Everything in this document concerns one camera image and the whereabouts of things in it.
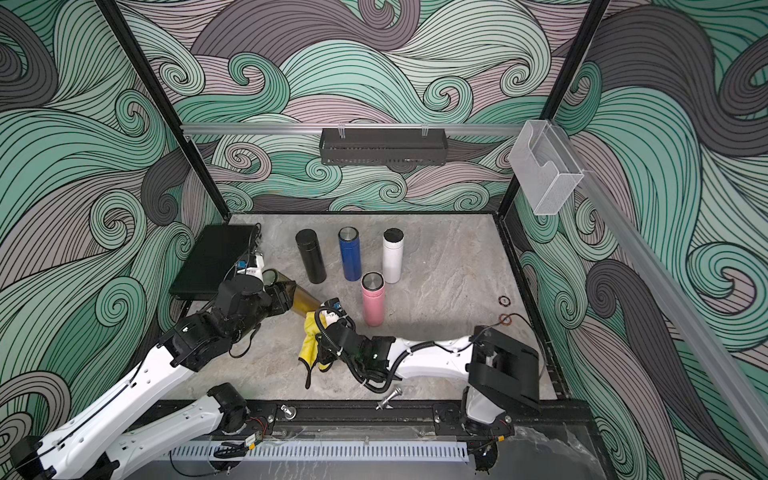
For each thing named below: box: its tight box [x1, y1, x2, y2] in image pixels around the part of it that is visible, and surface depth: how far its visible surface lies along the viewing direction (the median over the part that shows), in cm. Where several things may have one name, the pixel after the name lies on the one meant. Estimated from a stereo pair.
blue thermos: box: [338, 226, 361, 282], surface depth 89 cm
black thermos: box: [295, 229, 327, 284], surface depth 90 cm
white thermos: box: [382, 227, 405, 284], surface depth 89 cm
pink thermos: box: [360, 271, 386, 327], surface depth 77 cm
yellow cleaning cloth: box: [298, 311, 333, 389], surface depth 76 cm
